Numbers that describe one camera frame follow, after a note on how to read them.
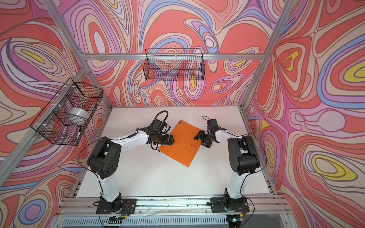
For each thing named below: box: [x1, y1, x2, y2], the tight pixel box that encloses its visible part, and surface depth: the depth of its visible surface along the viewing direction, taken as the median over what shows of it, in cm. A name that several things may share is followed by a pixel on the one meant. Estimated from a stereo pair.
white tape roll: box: [68, 107, 90, 126], surface depth 74 cm
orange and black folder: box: [157, 119, 201, 168], surface depth 95 cm
